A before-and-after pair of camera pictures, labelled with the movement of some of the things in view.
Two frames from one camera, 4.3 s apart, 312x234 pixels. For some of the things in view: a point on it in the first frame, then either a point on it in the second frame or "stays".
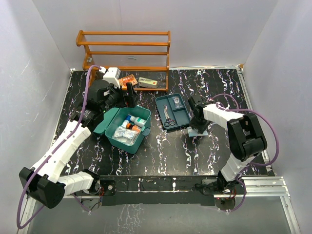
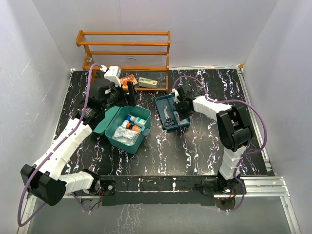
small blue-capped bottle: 127,119 stays
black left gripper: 131,99 stays
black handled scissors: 169,121 stays
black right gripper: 200,128 to 182,116
